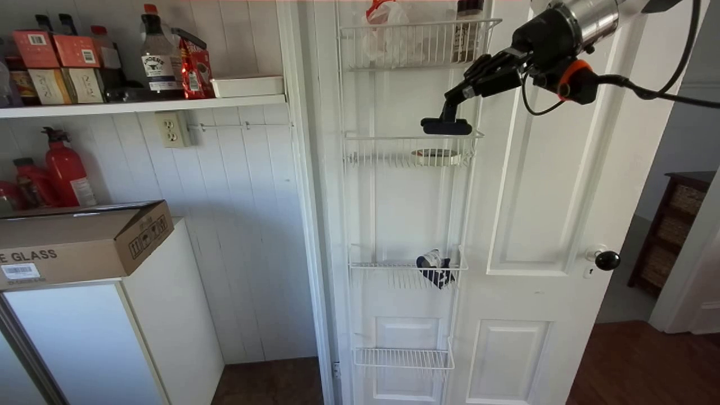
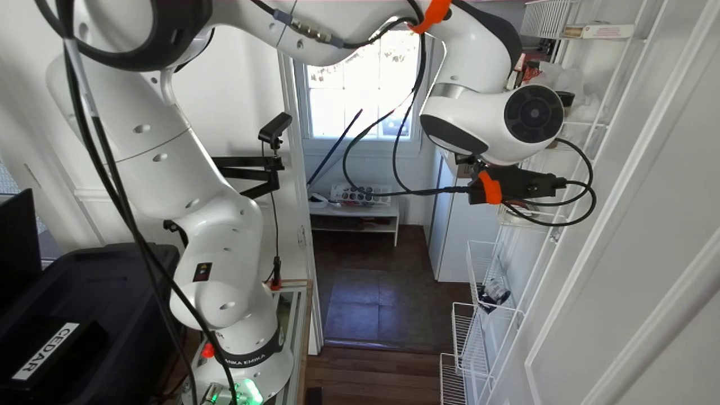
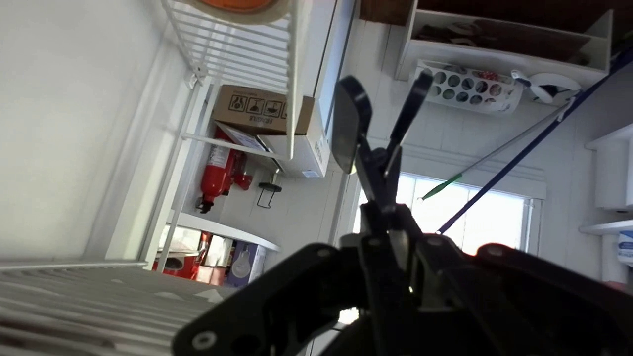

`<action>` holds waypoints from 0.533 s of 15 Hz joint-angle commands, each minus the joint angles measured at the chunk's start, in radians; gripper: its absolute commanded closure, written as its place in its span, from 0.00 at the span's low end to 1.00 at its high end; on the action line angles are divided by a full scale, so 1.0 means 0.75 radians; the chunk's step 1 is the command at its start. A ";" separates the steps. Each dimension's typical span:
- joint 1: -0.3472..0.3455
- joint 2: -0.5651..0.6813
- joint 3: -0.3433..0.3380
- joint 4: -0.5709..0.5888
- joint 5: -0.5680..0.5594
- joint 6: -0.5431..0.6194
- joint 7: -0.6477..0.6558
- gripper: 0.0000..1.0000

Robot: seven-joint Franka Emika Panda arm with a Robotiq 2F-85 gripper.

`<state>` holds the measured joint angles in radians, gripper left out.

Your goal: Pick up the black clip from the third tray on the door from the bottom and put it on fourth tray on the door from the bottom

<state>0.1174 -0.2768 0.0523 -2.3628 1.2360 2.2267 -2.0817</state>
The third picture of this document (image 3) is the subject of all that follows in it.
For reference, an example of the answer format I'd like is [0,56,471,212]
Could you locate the white cubby shelf unit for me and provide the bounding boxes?
[394,0,618,76]

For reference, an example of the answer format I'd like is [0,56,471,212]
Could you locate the bright window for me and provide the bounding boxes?
[353,169,547,262]

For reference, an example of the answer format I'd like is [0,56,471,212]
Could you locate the white cabinet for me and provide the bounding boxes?
[254,0,363,183]

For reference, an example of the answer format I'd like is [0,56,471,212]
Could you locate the white wall shelf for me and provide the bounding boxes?
[173,210,281,256]

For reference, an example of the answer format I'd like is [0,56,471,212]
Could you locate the red fire extinguisher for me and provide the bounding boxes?
[196,139,256,216]

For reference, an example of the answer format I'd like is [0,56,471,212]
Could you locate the blue pole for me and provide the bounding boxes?
[438,46,633,238]

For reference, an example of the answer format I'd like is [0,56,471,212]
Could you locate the green tipped rod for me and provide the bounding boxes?
[420,108,570,203]

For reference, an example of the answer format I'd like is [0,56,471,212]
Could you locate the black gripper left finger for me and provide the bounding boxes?
[173,240,369,356]

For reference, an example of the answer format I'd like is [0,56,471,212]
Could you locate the black wire hook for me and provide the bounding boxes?
[256,167,285,212]

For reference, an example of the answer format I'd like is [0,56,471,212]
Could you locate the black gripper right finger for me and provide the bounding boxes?
[422,234,633,356]

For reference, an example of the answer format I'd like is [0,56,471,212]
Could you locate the white wire door tray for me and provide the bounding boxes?
[161,0,297,92]
[0,258,230,356]

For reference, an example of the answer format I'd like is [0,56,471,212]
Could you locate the orange round object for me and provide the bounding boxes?
[196,0,293,27]

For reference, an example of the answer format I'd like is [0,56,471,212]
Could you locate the brown cardboard box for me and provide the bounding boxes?
[210,84,317,139]

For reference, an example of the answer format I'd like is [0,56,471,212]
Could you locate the white perforated basket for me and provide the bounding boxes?
[414,60,525,116]

